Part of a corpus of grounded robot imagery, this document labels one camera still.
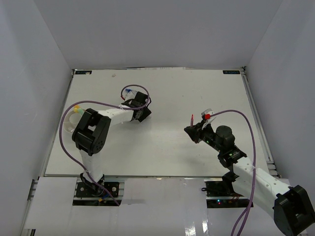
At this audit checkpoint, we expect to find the pink red pen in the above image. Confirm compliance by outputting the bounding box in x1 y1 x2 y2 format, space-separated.
190 114 194 127

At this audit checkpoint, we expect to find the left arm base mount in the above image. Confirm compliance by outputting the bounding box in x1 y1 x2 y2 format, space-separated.
72 174 124 207

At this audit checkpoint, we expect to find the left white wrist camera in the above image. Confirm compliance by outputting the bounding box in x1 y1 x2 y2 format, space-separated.
122 89 138 101

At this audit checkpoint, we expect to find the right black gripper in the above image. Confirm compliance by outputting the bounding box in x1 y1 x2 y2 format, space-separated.
185 120 223 153

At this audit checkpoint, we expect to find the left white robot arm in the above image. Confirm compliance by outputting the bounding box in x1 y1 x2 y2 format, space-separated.
72 89 151 196

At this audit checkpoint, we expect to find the white divided round container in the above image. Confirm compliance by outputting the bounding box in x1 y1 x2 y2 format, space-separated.
63 109 82 133

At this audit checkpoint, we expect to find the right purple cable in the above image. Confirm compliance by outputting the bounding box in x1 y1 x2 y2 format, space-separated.
209 109 257 236

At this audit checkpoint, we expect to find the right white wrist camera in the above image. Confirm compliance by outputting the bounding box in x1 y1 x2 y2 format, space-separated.
201 109 216 130

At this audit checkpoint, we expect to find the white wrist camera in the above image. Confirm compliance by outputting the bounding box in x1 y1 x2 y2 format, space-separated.
122 89 138 101
201 109 216 130

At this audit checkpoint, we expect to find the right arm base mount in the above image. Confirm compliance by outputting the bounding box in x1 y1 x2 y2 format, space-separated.
201 172 249 209

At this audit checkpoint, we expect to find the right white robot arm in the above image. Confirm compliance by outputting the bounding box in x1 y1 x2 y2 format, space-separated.
184 122 315 236

